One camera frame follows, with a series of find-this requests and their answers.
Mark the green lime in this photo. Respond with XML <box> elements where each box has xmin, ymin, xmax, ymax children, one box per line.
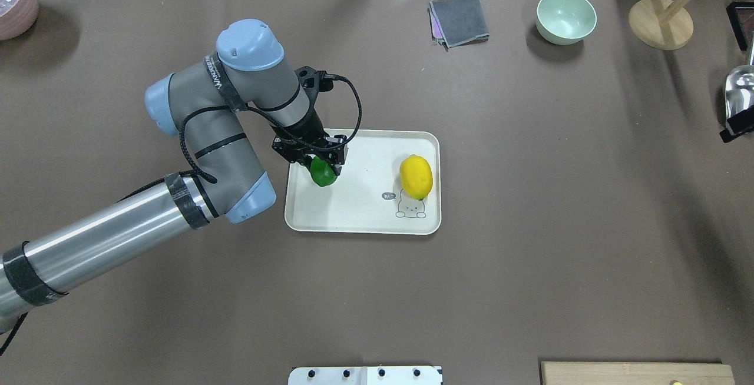
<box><xmin>309</xmin><ymin>157</ymin><xmax>338</xmax><ymax>188</ymax></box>

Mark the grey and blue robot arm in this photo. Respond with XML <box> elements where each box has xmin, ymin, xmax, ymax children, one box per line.
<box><xmin>1</xmin><ymin>18</ymin><xmax>350</xmax><ymax>333</ymax></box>

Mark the grey folded cloth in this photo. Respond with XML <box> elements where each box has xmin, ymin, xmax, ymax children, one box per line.
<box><xmin>428</xmin><ymin>0</ymin><xmax>490</xmax><ymax>49</ymax></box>

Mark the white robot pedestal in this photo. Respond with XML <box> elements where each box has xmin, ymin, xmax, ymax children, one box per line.
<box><xmin>287</xmin><ymin>364</ymin><xmax>444</xmax><ymax>384</ymax></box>

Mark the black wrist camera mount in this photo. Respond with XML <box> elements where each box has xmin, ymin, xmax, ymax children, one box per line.
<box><xmin>295</xmin><ymin>66</ymin><xmax>337</xmax><ymax>104</ymax></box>

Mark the cream plastic tray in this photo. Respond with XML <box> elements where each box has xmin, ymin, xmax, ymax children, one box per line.
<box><xmin>285</xmin><ymin>128</ymin><xmax>442</xmax><ymax>235</ymax></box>

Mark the wooden cutting board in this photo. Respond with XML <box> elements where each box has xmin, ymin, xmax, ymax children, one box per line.
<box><xmin>540</xmin><ymin>361</ymin><xmax>736</xmax><ymax>384</ymax></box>

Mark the mint green bowl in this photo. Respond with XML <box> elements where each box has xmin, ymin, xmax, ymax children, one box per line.
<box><xmin>535</xmin><ymin>0</ymin><xmax>597</xmax><ymax>45</ymax></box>

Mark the yellow lemon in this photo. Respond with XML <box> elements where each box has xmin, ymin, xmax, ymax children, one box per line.
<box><xmin>399</xmin><ymin>154</ymin><xmax>434</xmax><ymax>201</ymax></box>

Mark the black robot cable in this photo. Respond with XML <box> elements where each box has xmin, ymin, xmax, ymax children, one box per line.
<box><xmin>178</xmin><ymin>73</ymin><xmax>363</xmax><ymax>184</ymax></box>

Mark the wooden stand with round base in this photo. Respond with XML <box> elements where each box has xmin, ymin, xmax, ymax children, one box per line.
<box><xmin>629</xmin><ymin>0</ymin><xmax>694</xmax><ymax>51</ymax></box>

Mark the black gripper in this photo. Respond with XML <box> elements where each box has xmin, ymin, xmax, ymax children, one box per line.
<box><xmin>272</xmin><ymin>128</ymin><xmax>349</xmax><ymax>177</ymax></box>

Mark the pink bowl of ice cubes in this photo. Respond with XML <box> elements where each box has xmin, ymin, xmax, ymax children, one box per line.
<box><xmin>1</xmin><ymin>0</ymin><xmax>39</xmax><ymax>41</ymax></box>

